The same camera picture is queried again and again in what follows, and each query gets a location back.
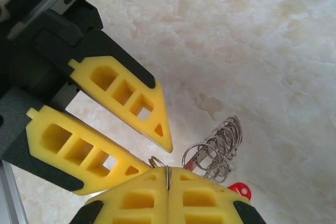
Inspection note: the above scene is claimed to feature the red head key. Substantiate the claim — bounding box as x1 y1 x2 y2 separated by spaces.
226 181 253 200

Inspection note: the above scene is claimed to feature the small steel split ring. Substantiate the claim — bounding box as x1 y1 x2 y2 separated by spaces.
148 155 173 191

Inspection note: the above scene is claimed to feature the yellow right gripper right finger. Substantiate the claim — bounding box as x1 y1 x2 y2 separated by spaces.
167 167 266 224

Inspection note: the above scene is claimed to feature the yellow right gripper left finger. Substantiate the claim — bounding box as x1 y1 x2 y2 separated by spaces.
76 167 169 224

